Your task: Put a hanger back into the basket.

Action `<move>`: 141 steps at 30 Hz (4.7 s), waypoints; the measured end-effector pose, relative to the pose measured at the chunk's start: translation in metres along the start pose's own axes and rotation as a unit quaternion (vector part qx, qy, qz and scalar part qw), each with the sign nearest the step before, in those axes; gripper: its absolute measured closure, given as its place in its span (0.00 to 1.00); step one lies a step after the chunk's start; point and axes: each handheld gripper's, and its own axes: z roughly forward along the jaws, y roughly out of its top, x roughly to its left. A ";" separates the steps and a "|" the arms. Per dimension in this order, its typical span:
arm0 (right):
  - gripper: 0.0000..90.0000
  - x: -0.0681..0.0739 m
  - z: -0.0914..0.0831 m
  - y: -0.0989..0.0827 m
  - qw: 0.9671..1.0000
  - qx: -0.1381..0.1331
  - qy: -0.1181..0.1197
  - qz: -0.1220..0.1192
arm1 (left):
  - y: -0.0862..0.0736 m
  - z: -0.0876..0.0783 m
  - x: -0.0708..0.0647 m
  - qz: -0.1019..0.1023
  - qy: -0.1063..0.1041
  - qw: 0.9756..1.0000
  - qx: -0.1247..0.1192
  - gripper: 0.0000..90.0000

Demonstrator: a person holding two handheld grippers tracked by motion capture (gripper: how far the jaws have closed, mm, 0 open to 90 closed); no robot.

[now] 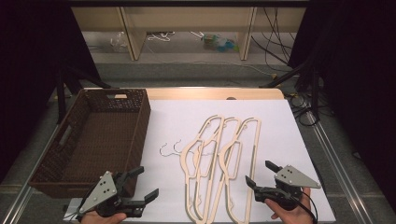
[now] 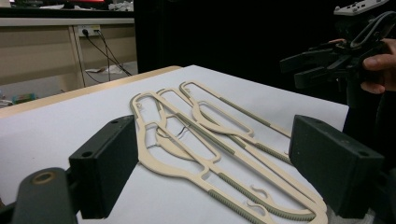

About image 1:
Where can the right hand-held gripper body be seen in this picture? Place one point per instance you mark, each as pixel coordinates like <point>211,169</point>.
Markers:
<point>292,179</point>

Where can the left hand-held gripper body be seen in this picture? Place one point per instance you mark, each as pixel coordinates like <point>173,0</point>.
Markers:
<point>101,191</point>

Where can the brown woven basket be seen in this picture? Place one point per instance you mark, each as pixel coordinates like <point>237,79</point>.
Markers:
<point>102,140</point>

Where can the person's left hand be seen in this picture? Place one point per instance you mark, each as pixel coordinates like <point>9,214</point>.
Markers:
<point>99,219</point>

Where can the person's right hand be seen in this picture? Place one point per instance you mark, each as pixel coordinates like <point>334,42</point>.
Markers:
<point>295,216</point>

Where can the white paper sheet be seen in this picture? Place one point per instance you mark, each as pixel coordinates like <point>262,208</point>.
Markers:
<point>280,140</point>

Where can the black tripod stand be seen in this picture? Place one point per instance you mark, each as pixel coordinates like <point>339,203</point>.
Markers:
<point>314,90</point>
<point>62,93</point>

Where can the black curtain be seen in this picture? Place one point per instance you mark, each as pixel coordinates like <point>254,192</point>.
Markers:
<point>31,62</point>
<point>358,77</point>

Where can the clear plastic bag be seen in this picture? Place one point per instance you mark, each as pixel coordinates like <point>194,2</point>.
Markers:
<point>119,42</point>

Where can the colourful plastic bag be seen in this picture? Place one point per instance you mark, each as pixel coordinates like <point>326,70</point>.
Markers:
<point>219,43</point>

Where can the light wooden shelf unit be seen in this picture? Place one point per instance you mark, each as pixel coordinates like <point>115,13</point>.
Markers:
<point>186,18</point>

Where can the metal floor rail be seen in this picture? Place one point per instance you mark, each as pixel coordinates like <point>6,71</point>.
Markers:
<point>25,186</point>
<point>336,161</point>

